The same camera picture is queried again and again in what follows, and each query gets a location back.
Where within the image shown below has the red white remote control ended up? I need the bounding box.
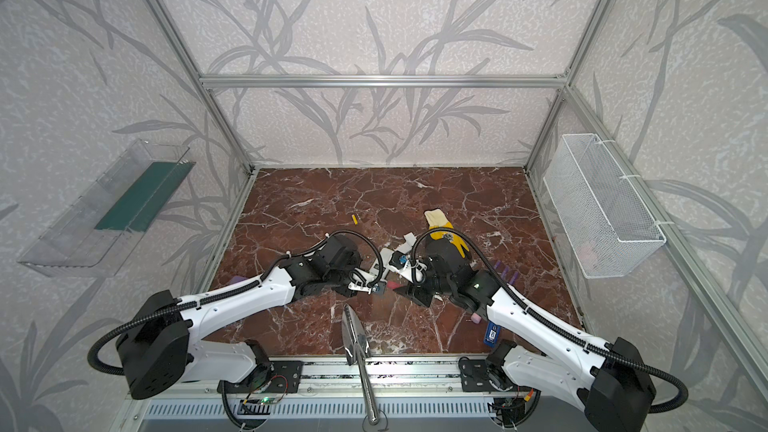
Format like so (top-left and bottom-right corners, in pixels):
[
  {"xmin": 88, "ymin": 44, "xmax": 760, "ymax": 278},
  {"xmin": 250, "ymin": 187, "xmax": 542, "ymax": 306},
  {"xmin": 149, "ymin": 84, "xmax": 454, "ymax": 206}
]
[{"xmin": 381, "ymin": 243, "xmax": 413, "ymax": 290}]

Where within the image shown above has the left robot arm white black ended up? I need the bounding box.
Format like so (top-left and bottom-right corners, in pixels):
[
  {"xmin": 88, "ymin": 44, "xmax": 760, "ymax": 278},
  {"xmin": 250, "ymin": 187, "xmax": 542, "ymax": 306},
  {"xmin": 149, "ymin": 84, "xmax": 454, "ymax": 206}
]
[{"xmin": 87, "ymin": 230, "xmax": 382, "ymax": 400}]

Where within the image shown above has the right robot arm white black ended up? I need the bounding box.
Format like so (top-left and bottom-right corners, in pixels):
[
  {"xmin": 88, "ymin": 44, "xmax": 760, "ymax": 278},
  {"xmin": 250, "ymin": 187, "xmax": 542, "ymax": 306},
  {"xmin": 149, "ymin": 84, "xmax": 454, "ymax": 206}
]
[{"xmin": 386, "ymin": 238, "xmax": 689, "ymax": 431}]

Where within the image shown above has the white battery cover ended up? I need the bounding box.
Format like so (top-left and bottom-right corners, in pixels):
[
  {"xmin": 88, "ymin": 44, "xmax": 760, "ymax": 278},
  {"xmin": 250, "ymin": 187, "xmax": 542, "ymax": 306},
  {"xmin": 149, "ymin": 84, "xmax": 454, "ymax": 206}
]
[{"xmin": 404, "ymin": 233, "xmax": 417, "ymax": 246}]

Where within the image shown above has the yellow work glove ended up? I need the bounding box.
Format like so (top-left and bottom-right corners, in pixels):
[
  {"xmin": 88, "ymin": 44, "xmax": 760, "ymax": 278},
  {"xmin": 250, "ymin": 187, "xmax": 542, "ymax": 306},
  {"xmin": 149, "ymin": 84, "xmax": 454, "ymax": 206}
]
[{"xmin": 424, "ymin": 209, "xmax": 469, "ymax": 258}]

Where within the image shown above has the purple plastic comb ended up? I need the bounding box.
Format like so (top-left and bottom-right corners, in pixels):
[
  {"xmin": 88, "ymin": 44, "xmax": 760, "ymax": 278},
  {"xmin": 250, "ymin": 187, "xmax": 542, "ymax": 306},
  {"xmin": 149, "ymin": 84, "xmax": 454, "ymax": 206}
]
[{"xmin": 495, "ymin": 262, "xmax": 520, "ymax": 285}]

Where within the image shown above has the blue lighter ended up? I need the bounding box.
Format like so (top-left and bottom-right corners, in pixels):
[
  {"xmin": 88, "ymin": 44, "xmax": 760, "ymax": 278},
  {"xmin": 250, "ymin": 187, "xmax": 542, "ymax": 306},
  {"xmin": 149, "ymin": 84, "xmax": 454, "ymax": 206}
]
[{"xmin": 483, "ymin": 321, "xmax": 502, "ymax": 349}]

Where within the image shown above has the purple object left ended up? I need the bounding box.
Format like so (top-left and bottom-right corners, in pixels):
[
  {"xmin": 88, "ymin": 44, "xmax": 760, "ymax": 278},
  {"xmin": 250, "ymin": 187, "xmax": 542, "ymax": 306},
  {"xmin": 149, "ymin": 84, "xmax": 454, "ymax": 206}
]
[{"xmin": 227, "ymin": 276, "xmax": 246, "ymax": 286}]

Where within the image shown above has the metal camera pole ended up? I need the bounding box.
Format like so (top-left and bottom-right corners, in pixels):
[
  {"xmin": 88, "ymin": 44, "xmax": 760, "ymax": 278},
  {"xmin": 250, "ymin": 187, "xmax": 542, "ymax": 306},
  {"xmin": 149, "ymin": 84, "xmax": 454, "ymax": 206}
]
[{"xmin": 341, "ymin": 304, "xmax": 381, "ymax": 425}]

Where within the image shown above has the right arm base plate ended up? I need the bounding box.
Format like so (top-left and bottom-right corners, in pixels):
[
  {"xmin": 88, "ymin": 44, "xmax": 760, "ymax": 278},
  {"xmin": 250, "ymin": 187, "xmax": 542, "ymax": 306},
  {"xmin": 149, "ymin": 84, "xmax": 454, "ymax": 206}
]
[{"xmin": 458, "ymin": 356, "xmax": 532, "ymax": 396}]

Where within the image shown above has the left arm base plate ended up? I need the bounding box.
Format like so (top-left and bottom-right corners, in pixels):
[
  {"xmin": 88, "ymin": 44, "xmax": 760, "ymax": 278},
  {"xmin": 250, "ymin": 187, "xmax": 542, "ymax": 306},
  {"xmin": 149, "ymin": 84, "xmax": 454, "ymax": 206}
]
[{"xmin": 253, "ymin": 360, "xmax": 304, "ymax": 394}]

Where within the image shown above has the white wire basket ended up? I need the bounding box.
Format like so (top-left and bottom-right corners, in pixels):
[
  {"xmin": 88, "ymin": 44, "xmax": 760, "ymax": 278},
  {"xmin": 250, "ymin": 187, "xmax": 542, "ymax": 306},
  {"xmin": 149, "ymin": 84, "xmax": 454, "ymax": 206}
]
[{"xmin": 544, "ymin": 133, "xmax": 666, "ymax": 279}]

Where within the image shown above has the clear plastic wall shelf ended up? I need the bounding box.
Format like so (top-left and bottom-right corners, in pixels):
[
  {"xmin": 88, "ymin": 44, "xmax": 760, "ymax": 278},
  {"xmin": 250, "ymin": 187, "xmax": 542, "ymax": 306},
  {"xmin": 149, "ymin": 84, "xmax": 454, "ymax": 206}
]
[{"xmin": 18, "ymin": 139, "xmax": 195, "ymax": 278}]

